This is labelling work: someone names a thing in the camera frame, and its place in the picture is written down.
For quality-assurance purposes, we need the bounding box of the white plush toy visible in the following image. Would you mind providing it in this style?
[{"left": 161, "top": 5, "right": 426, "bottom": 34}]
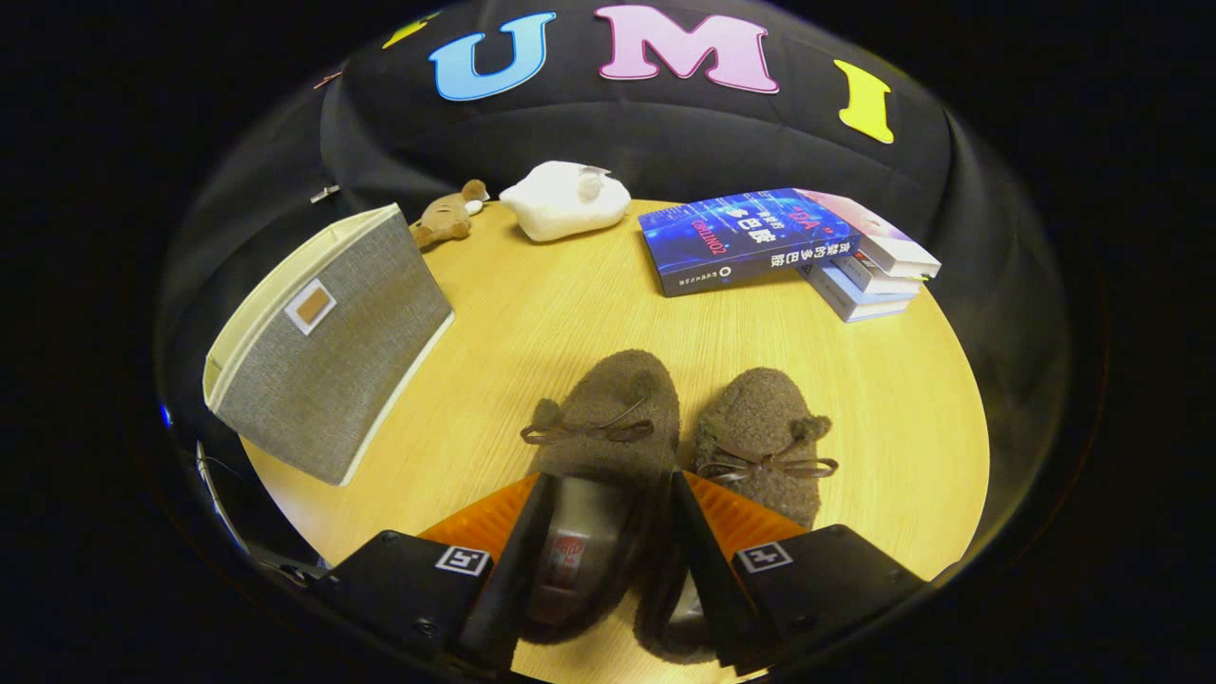
[{"left": 499, "top": 160, "right": 633, "bottom": 243}]

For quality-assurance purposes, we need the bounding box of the pink book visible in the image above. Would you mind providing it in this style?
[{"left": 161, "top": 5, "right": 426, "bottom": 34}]
[{"left": 796, "top": 188, "right": 943, "bottom": 280}]

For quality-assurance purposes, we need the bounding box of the black backdrop cloth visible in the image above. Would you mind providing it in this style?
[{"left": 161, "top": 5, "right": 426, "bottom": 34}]
[{"left": 157, "top": 0, "right": 1074, "bottom": 571}]

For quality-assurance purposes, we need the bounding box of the grey fabric storage box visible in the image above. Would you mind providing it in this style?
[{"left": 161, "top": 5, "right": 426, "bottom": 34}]
[{"left": 202, "top": 202, "right": 457, "bottom": 487}]

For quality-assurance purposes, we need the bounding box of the light blue book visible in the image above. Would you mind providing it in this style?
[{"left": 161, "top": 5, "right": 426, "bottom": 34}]
[{"left": 796, "top": 258, "right": 920, "bottom": 324}]

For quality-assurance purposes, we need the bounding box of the brown fuzzy shoe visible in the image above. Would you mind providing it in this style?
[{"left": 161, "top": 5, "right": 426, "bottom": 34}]
[
  {"left": 635, "top": 367, "right": 840, "bottom": 664},
  {"left": 518, "top": 349, "right": 683, "bottom": 647}
]

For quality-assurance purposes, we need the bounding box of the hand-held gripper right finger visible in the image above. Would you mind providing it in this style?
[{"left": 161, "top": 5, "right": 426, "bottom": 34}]
[{"left": 670, "top": 470, "right": 927, "bottom": 675}]

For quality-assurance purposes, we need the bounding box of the white book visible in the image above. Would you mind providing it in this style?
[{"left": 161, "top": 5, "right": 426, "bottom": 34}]
[{"left": 836, "top": 252, "right": 924, "bottom": 297}]

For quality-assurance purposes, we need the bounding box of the brown plush toy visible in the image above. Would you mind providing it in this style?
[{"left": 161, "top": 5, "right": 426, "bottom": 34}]
[{"left": 408, "top": 179, "right": 490, "bottom": 251}]

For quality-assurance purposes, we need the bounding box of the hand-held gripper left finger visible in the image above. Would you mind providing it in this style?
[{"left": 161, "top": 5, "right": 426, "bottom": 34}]
[{"left": 309, "top": 472, "right": 554, "bottom": 671}]

